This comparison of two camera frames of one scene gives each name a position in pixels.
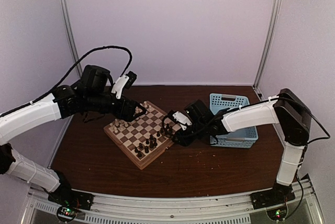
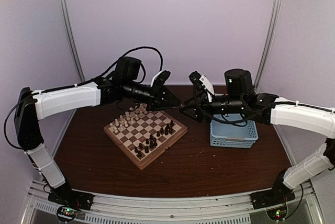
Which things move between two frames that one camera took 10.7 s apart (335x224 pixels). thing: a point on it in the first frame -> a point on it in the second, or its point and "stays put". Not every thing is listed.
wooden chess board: x=141 y=140 stays put
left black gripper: x=128 y=115 -> x=158 y=104
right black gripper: x=184 y=141 -> x=199 y=118
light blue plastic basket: x=246 y=138 stays put
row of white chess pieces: x=120 y=124 stays put
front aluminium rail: x=230 y=209 stays put
